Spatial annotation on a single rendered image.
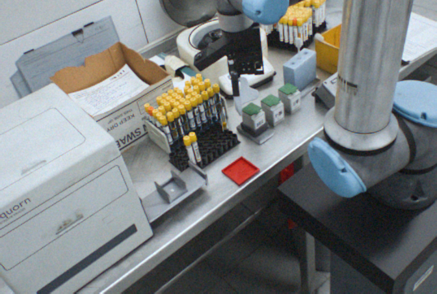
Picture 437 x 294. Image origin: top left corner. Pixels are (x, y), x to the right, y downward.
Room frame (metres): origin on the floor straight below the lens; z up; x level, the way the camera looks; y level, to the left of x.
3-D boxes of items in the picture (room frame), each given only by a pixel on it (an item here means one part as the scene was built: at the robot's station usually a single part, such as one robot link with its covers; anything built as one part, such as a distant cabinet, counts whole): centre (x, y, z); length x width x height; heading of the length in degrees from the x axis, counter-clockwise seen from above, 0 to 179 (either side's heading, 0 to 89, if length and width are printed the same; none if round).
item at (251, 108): (0.92, -0.09, 0.95); 0.05 x 0.04 x 0.01; 35
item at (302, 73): (1.07, -0.26, 0.92); 0.10 x 0.07 x 0.10; 129
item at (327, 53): (1.14, -0.41, 0.92); 0.13 x 0.13 x 0.10; 30
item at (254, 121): (0.92, -0.09, 0.92); 0.05 x 0.04 x 0.06; 35
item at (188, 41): (1.24, -0.06, 0.94); 0.30 x 0.24 x 0.12; 23
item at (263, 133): (0.92, -0.09, 0.89); 0.09 x 0.05 x 0.04; 34
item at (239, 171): (0.79, -0.03, 0.88); 0.07 x 0.07 x 0.01; 32
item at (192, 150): (0.88, 0.05, 0.93); 0.17 x 0.09 x 0.11; 123
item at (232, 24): (0.92, -0.08, 1.22); 0.08 x 0.08 x 0.05
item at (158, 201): (0.72, 0.15, 0.92); 0.21 x 0.07 x 0.05; 122
